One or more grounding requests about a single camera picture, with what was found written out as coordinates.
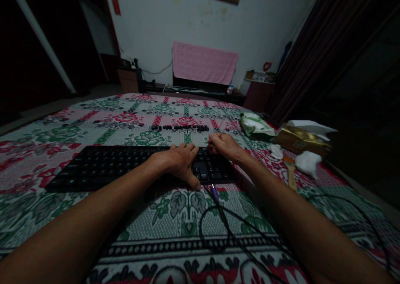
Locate person's right hand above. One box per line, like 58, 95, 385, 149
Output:
207, 133, 244, 160

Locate person's left hand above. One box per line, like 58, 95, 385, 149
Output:
149, 142, 203, 192

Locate person's right fingers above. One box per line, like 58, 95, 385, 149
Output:
207, 134, 226, 155

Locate person's left thumb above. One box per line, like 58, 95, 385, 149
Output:
183, 168, 203, 192

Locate person's left fingers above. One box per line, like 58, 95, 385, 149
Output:
170, 142, 200, 156

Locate black computer keyboard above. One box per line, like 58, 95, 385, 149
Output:
45, 144, 237, 194

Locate row of loose black keycaps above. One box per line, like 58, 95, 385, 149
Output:
151, 125, 211, 133

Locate green plastic packet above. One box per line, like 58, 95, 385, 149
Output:
238, 112, 278, 141

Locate dark television stand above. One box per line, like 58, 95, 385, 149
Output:
142, 82, 246, 106

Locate floral bedspread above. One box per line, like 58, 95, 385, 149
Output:
0, 92, 400, 284

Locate black television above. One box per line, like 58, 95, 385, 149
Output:
172, 73, 230, 93

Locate dark red cabinet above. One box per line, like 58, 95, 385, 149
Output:
243, 79, 276, 112

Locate pink towel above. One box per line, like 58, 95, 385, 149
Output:
172, 41, 239, 86

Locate gold tissue box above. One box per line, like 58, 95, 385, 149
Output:
274, 120, 339, 157

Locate brown bedside cabinet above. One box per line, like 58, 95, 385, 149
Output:
117, 65, 142, 94

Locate large crumpled white tissue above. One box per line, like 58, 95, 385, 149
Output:
295, 150, 323, 179

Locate dark curtain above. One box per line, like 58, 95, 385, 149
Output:
268, 0, 400, 127

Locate black cable with purple plug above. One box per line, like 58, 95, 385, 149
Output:
199, 185, 393, 284

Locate wooden handled brush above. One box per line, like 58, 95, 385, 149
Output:
282, 156, 298, 191

